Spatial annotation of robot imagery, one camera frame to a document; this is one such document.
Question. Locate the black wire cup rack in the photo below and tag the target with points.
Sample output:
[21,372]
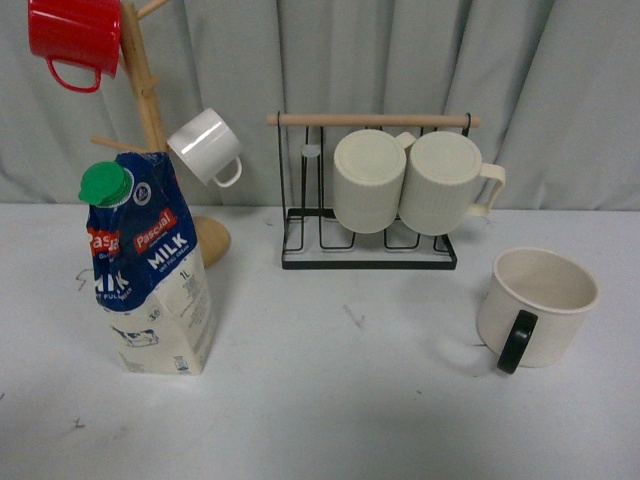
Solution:
[312,238]

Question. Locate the right cream ribbed mug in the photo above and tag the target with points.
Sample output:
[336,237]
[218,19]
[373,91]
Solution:
[446,180]

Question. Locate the cream ribbed mug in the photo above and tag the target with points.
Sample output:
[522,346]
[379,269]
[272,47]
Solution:
[368,174]
[446,180]

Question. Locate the cream mug black handle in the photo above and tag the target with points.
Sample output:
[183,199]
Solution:
[536,302]

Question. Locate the left cream ribbed mug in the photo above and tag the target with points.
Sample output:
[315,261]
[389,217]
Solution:
[368,174]

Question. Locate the white hanging mug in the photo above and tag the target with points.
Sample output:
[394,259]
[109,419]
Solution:
[209,149]

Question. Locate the wooden mug tree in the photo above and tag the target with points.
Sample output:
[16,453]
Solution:
[213,237]

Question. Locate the blue white milk carton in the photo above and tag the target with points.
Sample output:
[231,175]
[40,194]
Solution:
[148,269]

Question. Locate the red hanging mug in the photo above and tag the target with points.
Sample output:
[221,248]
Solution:
[81,33]

